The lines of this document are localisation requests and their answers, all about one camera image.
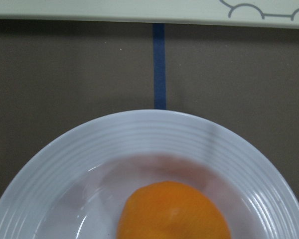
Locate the white ribbed plate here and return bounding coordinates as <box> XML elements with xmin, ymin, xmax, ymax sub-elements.
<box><xmin>0</xmin><ymin>110</ymin><xmax>299</xmax><ymax>239</ymax></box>

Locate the orange fruit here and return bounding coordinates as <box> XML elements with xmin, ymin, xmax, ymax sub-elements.
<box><xmin>116</xmin><ymin>181</ymin><xmax>231</xmax><ymax>239</ymax></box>

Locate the cream bear tray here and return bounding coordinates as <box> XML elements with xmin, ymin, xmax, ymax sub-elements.
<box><xmin>0</xmin><ymin>0</ymin><xmax>299</xmax><ymax>29</ymax></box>

